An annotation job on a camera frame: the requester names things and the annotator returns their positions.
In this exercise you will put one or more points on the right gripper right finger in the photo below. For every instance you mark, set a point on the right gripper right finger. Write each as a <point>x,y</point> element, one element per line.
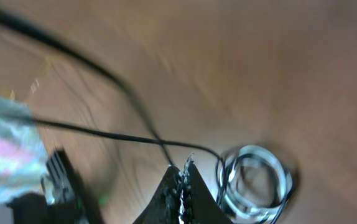
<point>199,204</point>

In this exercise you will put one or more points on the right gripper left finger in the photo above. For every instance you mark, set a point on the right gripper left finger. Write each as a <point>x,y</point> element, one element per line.
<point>165,203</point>

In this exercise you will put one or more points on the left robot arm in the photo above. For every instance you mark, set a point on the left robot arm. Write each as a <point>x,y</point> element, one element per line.
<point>63,199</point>

